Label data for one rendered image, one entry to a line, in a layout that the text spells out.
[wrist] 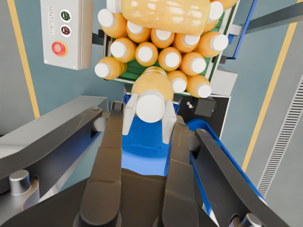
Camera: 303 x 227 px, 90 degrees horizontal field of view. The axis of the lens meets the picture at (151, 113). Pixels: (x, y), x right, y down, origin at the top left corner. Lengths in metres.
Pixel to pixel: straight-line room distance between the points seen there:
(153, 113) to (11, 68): 2.01
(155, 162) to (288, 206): 2.78
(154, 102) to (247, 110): 1.76
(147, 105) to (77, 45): 0.36
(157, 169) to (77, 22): 0.45
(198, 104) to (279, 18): 0.36
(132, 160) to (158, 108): 0.25
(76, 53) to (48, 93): 1.49
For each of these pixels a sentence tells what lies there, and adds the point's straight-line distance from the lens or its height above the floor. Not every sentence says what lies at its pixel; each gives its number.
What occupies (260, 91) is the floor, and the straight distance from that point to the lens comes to 1.92.
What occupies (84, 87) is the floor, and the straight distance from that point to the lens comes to 1.76.
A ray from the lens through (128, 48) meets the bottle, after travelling 0.48.
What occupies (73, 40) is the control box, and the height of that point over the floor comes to 1.10.
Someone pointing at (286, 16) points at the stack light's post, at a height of 1.02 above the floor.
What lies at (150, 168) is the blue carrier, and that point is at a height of 1.23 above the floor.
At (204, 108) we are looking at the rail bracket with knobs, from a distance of 0.62.
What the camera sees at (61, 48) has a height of 1.11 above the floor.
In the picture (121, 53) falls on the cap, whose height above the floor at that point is 1.12.
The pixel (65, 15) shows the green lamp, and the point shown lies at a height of 1.11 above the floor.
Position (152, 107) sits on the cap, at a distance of 0.19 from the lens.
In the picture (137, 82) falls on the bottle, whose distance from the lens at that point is 0.24.
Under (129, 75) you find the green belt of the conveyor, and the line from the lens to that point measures 0.68.
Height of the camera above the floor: 1.56
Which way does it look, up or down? 69 degrees down
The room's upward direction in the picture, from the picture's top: 175 degrees counter-clockwise
